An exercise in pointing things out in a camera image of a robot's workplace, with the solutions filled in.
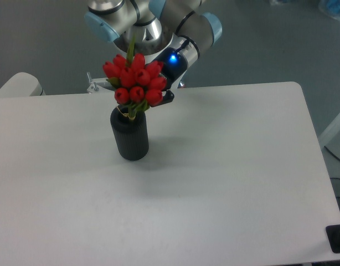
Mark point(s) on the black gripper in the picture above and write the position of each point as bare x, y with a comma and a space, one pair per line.
174, 67

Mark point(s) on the red tulip bouquet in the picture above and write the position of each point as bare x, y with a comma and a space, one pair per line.
138, 85

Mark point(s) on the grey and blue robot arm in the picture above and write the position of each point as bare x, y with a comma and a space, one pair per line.
193, 33

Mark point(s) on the black ribbed vase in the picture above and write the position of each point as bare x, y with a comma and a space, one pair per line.
131, 136

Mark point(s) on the white rounded chair part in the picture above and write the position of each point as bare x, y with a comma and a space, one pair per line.
21, 85

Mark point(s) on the white furniture piece right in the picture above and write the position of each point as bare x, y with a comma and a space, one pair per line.
330, 132

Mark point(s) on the blue plastic bag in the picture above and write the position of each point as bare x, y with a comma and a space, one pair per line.
330, 8

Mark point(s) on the black box at table edge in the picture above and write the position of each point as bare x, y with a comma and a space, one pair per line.
333, 234

